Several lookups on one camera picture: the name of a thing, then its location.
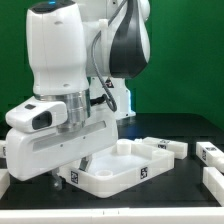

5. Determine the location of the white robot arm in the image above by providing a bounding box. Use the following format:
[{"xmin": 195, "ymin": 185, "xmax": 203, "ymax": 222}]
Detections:
[{"xmin": 6, "ymin": 0, "xmax": 150, "ymax": 181}]

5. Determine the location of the white block left edge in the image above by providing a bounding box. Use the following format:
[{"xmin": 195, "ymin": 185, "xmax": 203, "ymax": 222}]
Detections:
[{"xmin": 0, "ymin": 169, "xmax": 10, "ymax": 199}]

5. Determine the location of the white block edge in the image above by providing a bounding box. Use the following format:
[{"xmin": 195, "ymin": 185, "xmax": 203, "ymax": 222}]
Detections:
[
  {"xmin": 0, "ymin": 169, "xmax": 10, "ymax": 199},
  {"xmin": 203, "ymin": 167, "xmax": 224, "ymax": 207}
]

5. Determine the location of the white block right edge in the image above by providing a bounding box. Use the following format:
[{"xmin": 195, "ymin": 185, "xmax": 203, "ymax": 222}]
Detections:
[{"xmin": 203, "ymin": 167, "xmax": 224, "ymax": 207}]

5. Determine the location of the white front rail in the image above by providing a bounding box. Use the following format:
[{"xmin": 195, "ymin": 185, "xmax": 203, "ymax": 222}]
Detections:
[{"xmin": 0, "ymin": 207, "xmax": 224, "ymax": 224}]

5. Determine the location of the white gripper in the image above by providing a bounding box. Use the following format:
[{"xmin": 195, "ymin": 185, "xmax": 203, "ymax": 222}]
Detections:
[{"xmin": 6, "ymin": 109, "xmax": 118, "ymax": 190}]

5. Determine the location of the white desk top tray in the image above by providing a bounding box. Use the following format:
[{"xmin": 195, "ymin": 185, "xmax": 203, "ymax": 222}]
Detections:
[{"xmin": 59, "ymin": 139, "xmax": 174, "ymax": 198}]

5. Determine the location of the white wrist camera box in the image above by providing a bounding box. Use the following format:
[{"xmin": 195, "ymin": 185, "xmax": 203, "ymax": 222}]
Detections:
[{"xmin": 6, "ymin": 99, "xmax": 68, "ymax": 133}]

